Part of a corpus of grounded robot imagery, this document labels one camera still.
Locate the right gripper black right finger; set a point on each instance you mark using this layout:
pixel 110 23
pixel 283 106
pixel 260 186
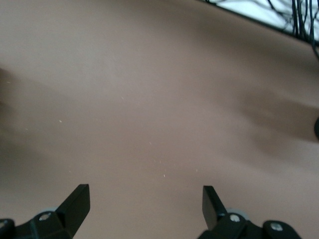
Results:
pixel 211 211

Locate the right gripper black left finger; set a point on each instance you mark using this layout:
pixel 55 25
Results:
pixel 72 211

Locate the black ribbed cylinder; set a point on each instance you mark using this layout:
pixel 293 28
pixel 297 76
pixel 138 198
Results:
pixel 317 128

